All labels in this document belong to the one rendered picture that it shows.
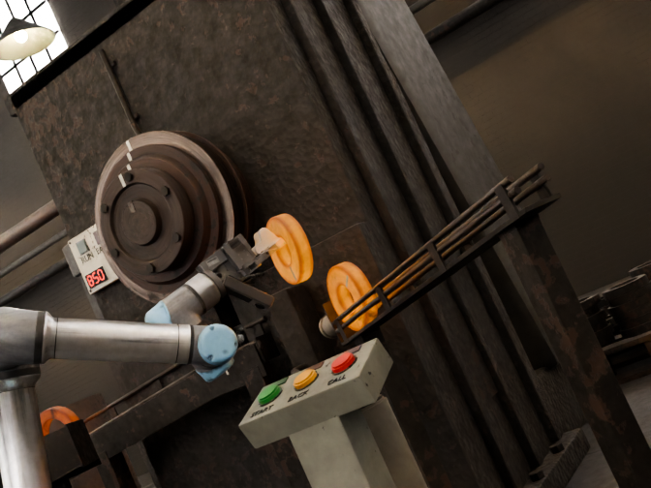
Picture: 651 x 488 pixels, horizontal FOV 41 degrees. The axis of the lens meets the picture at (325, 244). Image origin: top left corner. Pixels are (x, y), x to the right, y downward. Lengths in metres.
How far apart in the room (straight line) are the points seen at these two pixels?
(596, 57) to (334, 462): 6.98
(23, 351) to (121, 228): 0.81
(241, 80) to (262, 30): 0.15
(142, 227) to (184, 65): 0.49
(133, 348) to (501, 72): 6.93
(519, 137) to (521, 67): 0.63
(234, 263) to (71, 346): 0.40
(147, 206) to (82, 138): 0.53
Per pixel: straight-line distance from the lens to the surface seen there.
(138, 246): 2.37
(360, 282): 1.91
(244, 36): 2.42
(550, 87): 8.20
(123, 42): 2.67
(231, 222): 2.27
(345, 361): 1.33
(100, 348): 1.66
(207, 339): 1.66
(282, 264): 1.96
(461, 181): 2.93
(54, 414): 2.84
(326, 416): 1.35
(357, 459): 1.35
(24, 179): 11.70
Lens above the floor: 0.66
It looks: 5 degrees up
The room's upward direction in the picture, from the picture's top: 25 degrees counter-clockwise
